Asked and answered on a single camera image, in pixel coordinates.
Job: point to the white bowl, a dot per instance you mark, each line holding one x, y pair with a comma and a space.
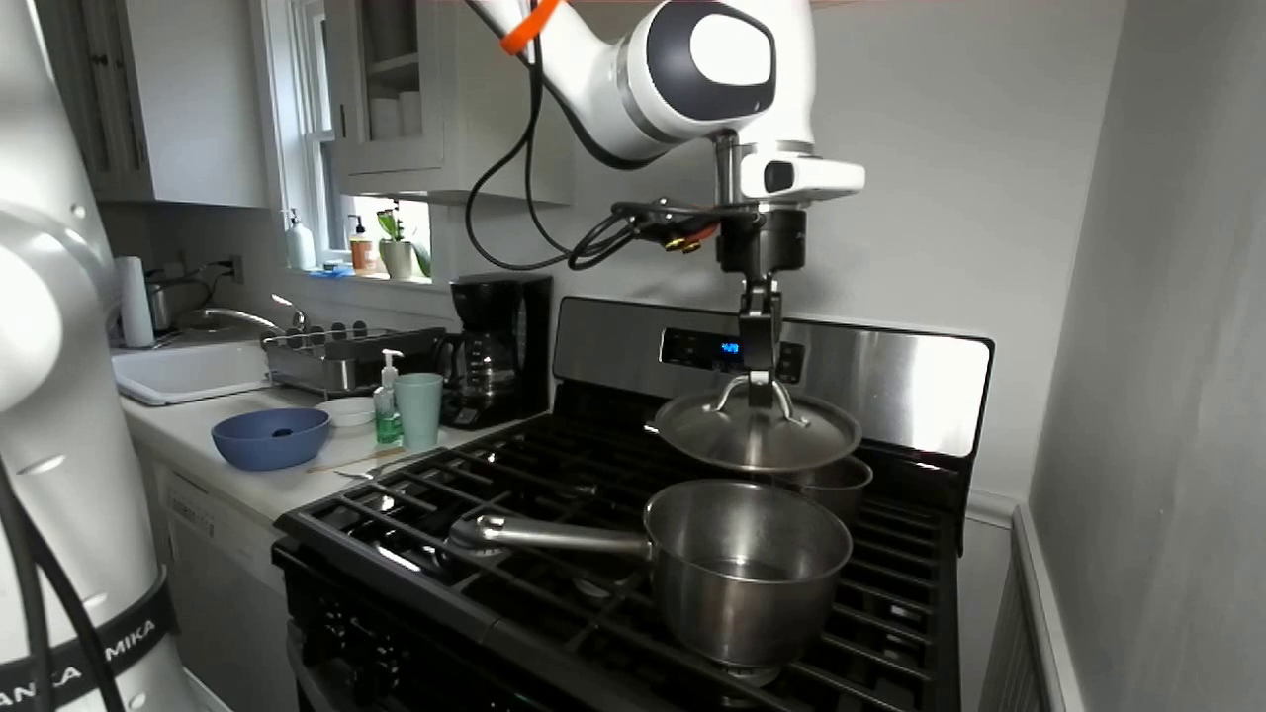
350, 411

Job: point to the white kitchen sink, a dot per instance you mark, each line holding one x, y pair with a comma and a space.
188, 373

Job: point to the small steel pot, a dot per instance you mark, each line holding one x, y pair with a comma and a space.
838, 486

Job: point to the paper towel roll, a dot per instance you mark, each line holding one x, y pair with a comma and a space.
133, 302

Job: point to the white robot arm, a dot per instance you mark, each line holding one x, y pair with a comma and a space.
739, 71

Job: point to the teal plastic cup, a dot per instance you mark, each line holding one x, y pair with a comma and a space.
420, 397

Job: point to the potted plant white pot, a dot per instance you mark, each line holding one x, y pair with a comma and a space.
396, 252

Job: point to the black coffee maker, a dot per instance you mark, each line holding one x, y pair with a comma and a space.
501, 352

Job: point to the metal dish rack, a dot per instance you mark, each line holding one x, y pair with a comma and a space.
345, 356

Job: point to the large steel saucepan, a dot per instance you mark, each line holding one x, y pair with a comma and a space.
741, 573

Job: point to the clear soap bottle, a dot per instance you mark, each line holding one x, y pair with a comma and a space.
391, 428

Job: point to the steel pot lid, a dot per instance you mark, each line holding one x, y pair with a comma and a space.
756, 424

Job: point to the stainless gas stove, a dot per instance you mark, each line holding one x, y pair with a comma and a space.
392, 616

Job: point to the white wall cabinet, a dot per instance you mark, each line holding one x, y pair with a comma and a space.
420, 96

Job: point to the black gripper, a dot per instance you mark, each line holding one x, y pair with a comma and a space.
763, 248

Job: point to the blue bowl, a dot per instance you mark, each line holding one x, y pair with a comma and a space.
275, 438

